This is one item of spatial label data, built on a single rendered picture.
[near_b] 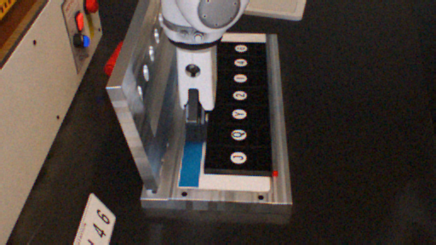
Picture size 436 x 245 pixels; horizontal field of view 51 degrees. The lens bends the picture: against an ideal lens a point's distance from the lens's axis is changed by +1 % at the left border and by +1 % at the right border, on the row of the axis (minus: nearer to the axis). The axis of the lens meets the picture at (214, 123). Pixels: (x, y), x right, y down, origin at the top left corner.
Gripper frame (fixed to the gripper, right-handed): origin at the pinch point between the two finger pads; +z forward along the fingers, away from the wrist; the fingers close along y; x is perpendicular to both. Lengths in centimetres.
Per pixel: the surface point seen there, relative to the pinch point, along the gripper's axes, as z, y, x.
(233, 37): 1.1, 26.5, -5.0
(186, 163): 2.1, -7.9, 1.1
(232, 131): 1.0, -1.7, -5.4
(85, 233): -1.0, -22.7, 11.5
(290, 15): 3.3, 39.8, -17.6
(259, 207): 3.1, -14.7, -9.5
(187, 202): 2.5, -14.6, 0.3
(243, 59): 1.0, 18.5, -7.1
